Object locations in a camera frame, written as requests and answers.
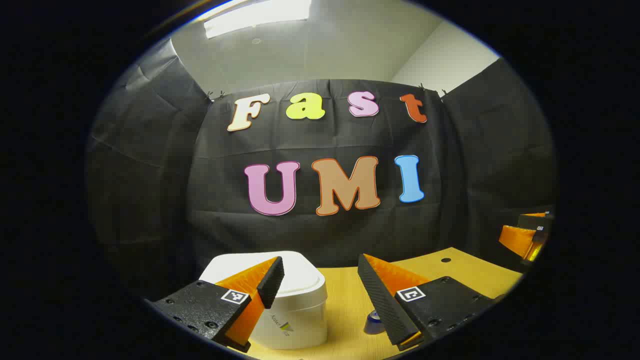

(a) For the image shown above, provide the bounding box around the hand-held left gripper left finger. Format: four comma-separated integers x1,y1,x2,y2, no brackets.
145,256,286,354

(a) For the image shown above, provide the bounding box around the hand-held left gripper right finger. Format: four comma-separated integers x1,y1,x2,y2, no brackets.
357,253,502,351

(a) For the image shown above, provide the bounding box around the blue pop can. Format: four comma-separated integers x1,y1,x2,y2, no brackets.
363,309,386,336

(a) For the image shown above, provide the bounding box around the white desktop garbage bin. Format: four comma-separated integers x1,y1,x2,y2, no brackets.
199,251,328,351

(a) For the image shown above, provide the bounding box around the wooden desktop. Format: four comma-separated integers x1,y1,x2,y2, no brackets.
247,246,523,360

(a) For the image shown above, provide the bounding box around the black backdrop cloth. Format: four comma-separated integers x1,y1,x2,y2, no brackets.
86,37,557,301

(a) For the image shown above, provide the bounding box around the ceiling light panel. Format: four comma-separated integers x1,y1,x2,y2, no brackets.
204,0,313,39

